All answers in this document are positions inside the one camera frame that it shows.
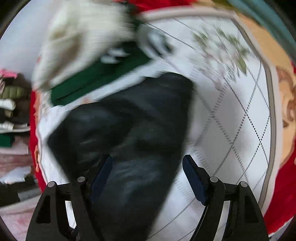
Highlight red floral blanket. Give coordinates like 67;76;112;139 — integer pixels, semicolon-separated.
31;5;295;236

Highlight light blue quilt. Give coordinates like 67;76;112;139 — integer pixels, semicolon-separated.
228;0;295;58

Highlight white diamond pattern cloth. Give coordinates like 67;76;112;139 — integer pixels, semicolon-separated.
36;9;278;241

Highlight white fluffy folded garment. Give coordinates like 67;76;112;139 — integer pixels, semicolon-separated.
32;1;134;91

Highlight green striped folded garment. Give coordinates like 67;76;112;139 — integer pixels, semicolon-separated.
51;24;172;106

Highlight black leather jacket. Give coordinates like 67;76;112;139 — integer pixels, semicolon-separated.
47;73;193;240

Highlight hanging clothes on rack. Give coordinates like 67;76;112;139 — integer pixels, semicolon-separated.
1;69;36;207

